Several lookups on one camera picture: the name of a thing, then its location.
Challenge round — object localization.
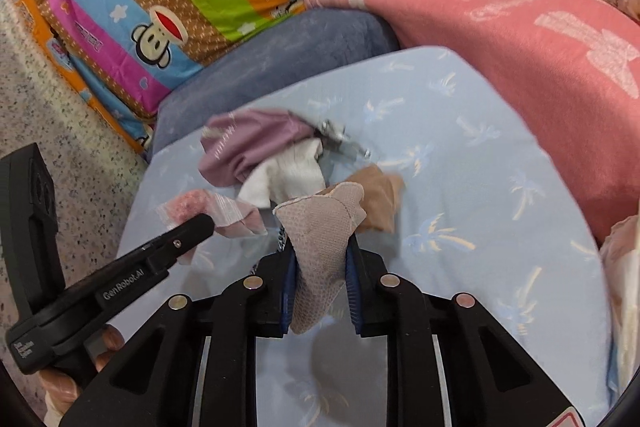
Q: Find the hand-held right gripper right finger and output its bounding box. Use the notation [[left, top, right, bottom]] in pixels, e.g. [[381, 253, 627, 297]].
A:
[[345, 234, 588, 427]]

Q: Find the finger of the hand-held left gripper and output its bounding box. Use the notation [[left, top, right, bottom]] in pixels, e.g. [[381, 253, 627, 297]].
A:
[[102, 213, 217, 282]]

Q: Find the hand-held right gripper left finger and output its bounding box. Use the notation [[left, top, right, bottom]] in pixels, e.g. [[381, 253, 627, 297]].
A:
[[57, 237, 301, 427]]

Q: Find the pink packet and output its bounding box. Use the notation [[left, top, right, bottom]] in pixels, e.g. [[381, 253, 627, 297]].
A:
[[154, 187, 269, 267]]

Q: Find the beige mesh sock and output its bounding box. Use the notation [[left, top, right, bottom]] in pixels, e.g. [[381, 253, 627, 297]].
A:
[[272, 181, 367, 336]]

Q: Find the trash bin with white liner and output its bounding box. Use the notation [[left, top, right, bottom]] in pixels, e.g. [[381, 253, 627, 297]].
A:
[[596, 213, 640, 414]]

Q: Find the person's left hand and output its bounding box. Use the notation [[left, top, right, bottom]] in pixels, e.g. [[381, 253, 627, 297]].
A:
[[37, 325, 127, 427]]

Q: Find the tan stocking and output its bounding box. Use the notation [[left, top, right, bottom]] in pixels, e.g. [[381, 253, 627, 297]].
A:
[[344, 163, 407, 236]]

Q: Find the white sock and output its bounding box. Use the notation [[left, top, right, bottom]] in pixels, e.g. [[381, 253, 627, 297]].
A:
[[236, 138, 327, 211]]

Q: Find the mauve cloth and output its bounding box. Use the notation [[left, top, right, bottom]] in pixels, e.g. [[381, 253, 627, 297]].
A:
[[196, 108, 322, 188]]

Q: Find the metal clip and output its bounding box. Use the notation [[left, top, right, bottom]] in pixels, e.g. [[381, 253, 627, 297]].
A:
[[314, 118, 374, 161]]

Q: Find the light blue palm-print sheet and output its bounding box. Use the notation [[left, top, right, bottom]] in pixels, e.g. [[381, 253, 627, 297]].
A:
[[114, 46, 615, 427]]

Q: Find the blue-grey cushion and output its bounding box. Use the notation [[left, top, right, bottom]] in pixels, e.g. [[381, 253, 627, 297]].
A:
[[146, 8, 402, 158]]

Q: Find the pink blanket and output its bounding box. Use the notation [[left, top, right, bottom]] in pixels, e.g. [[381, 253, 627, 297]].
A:
[[304, 0, 640, 244]]

